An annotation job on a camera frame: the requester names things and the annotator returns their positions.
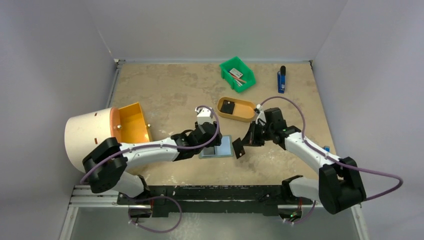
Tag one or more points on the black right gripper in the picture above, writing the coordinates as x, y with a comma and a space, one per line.
253, 135

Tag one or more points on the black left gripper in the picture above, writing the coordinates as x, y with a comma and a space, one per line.
217, 142

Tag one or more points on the teal card holder wallet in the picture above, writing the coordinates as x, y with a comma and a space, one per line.
225, 149

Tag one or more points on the black credit card stack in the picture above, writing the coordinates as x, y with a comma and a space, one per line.
227, 107

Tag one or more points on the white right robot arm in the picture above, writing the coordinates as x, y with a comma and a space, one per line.
339, 185

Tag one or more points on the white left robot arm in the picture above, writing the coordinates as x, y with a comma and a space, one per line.
106, 167

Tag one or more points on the tan oval tray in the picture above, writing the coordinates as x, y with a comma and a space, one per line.
243, 111

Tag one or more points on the small items in bin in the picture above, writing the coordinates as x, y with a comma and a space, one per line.
237, 76

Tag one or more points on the green plastic bin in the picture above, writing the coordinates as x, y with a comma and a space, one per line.
237, 63

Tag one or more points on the blue black lighter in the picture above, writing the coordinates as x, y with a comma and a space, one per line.
281, 79

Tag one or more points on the orange drawer tray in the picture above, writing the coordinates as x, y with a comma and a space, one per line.
128, 124

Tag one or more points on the white cylinder drum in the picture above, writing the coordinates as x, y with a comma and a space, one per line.
83, 133

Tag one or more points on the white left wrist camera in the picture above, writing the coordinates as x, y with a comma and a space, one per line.
204, 115

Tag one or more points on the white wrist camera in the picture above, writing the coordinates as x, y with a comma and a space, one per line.
204, 115
260, 118

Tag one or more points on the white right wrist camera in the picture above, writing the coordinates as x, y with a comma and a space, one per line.
260, 118

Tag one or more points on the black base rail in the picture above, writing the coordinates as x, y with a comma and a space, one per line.
267, 200

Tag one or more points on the aluminium frame rail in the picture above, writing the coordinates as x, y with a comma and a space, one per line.
82, 197

